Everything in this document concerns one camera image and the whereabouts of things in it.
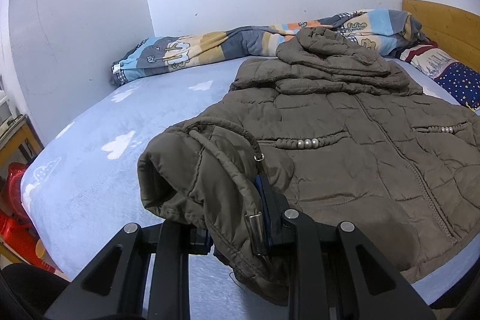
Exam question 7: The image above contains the olive brown padded jacket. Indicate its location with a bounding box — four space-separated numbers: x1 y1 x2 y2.
137 27 480 307

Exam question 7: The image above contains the star and stripe print pillow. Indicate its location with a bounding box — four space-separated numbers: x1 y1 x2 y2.
397 40 480 112

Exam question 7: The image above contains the yellow wooden table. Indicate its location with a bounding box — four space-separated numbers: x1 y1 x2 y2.
0 114 44 171

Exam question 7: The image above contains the red plastic stool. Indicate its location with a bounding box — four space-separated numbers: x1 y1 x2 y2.
0 162 49 268

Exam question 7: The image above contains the patterned blue orange quilt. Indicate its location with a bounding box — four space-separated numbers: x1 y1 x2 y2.
110 9 432 86

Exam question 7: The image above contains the light blue cloud-print bed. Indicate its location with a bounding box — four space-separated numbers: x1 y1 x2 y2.
20 55 480 320

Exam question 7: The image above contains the white pipe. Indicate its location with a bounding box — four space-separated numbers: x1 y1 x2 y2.
0 73 19 118

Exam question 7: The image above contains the dark cloth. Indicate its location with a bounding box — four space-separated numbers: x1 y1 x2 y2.
0 264 72 320

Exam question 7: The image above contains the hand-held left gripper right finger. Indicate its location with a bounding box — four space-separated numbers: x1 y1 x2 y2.
255 174 437 320

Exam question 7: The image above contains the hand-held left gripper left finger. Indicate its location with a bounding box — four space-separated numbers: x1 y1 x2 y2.
44 223 212 320

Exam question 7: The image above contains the wooden headboard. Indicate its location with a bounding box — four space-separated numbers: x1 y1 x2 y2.
402 0 480 73

